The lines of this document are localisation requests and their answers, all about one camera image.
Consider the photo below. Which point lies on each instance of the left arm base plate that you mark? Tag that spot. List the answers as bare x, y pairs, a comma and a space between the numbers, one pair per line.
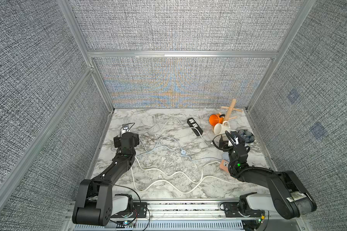
139, 211

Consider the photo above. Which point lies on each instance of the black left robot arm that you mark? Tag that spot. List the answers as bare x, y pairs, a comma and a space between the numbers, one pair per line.
95, 202

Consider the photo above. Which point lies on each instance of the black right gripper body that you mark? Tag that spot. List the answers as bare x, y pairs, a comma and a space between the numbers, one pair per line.
234, 141

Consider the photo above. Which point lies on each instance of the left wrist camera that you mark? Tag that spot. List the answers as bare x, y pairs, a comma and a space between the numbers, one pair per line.
125, 128

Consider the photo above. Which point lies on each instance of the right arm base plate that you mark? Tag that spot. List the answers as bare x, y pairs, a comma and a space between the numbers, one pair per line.
239, 210

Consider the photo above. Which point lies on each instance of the white mug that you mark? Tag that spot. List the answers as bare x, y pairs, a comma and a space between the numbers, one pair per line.
221, 128

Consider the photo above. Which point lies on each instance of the orange mug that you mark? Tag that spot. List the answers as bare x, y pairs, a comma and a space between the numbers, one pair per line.
214, 119

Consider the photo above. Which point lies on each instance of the pink power strip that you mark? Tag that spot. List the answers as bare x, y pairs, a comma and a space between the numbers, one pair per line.
224, 165

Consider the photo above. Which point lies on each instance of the wooden mug tree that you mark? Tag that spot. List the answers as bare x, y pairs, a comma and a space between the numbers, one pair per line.
230, 109

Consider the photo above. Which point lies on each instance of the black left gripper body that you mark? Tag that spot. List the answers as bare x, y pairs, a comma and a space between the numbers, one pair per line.
126, 136

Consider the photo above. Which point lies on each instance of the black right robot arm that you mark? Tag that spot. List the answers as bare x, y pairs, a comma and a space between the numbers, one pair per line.
288, 196

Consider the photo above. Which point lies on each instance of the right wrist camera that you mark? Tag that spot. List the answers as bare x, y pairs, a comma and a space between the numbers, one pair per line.
235, 139

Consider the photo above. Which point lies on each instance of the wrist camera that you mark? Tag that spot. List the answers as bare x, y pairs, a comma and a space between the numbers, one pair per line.
125, 128
235, 139

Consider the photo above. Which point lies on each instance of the aluminium front rail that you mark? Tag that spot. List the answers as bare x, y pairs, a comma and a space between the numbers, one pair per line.
193, 215

